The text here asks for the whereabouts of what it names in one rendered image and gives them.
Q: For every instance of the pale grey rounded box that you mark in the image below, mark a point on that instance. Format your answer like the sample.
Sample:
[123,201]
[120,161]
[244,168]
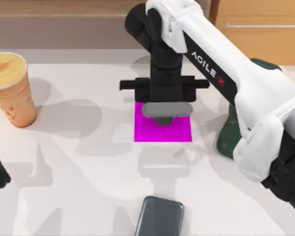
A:
[167,109]

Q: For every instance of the flat magenta square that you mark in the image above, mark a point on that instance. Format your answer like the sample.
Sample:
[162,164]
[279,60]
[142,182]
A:
[162,134]

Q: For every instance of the dark green bottle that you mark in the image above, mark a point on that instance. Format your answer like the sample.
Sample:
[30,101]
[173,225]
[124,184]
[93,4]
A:
[227,137]

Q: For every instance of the brown wooden cabinet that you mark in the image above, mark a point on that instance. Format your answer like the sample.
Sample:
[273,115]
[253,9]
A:
[59,29]

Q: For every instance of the dark grey phone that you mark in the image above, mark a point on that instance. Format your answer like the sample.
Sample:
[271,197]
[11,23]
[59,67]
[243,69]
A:
[158,218]

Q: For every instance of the orange paper cup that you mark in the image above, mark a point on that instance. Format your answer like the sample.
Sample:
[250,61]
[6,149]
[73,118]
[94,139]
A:
[12,91]

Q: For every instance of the wooden cupboard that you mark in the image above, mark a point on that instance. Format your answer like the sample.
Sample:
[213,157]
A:
[268,41]

